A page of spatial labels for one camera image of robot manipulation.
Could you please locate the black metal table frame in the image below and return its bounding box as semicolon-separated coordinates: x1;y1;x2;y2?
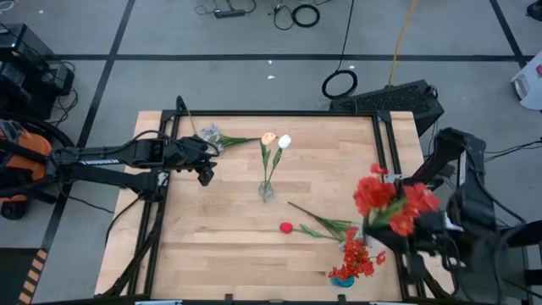
101;95;456;302

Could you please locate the orange shop vacuum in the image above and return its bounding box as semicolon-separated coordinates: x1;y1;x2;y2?
0;119;54;221

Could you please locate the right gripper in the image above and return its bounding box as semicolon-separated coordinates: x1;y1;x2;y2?
364;210;463;260

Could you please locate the red artificial tulip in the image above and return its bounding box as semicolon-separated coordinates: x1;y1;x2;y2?
279;221;344;242

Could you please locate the small black box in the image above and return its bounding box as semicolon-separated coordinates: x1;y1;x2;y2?
41;62;75;97

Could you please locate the coiled black cable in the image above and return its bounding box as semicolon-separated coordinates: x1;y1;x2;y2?
290;3;321;29

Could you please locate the yellow cable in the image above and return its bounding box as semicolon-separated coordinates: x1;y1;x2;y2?
388;0;420;88

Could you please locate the black cable with coil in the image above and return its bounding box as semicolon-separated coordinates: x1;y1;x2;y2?
321;0;359;101

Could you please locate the black perforated computer tower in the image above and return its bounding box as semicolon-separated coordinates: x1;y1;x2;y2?
329;79;445;137

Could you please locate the black power strip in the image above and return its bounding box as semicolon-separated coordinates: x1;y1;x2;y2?
213;8;246;19

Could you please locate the clear ribbed glass vase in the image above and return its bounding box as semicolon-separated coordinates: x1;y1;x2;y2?
257;180;275;203

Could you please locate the blue diamond-pattern glass vase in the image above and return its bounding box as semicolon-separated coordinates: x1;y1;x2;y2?
329;274;356;290

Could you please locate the pale blue blossom sprig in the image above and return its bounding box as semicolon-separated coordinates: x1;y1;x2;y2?
287;201;361;242
199;122;262;153

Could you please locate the black vacuum hose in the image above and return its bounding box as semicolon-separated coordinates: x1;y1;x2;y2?
0;110;77;200

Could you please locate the black equipment case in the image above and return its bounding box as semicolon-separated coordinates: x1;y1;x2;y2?
0;23;56;119

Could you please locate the black beam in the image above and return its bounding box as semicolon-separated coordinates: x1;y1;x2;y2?
503;219;542;252

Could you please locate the cream artificial tulip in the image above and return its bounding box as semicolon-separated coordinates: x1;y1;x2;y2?
258;131;279;191

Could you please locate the white artificial tulip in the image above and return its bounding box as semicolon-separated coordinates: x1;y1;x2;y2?
266;134;292;191

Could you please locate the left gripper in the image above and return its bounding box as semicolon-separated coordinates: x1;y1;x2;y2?
163;134;221;188

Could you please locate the white box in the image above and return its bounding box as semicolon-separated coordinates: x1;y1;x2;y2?
511;50;542;111

